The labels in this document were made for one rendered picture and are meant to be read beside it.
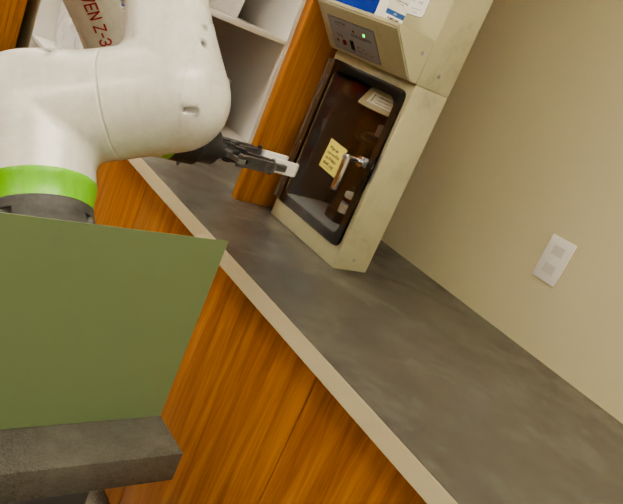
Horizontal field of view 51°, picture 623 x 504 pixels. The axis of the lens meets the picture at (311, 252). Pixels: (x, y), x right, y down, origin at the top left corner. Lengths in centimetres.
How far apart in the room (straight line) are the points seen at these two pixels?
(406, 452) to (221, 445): 55
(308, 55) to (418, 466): 113
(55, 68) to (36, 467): 42
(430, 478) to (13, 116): 71
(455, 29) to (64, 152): 101
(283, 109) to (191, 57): 103
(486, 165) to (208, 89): 123
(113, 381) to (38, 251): 20
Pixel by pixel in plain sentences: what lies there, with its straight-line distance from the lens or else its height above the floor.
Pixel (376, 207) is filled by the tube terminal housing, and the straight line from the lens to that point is 158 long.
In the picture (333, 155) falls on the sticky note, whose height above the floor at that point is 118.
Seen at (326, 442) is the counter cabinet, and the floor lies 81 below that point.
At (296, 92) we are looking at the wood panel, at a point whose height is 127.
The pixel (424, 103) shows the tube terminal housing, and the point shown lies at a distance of 155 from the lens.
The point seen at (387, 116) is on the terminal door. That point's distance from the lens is 153.
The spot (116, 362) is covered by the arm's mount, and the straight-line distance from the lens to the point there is 76.
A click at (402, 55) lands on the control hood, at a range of 147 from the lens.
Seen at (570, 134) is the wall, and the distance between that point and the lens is 177.
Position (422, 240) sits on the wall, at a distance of 197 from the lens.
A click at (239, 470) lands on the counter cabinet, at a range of 140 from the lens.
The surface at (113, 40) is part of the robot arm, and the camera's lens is 124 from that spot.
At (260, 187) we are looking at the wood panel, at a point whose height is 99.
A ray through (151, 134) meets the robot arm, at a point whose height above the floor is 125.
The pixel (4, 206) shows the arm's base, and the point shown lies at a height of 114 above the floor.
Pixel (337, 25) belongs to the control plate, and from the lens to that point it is 166.
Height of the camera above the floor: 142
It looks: 17 degrees down
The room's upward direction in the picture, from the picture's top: 24 degrees clockwise
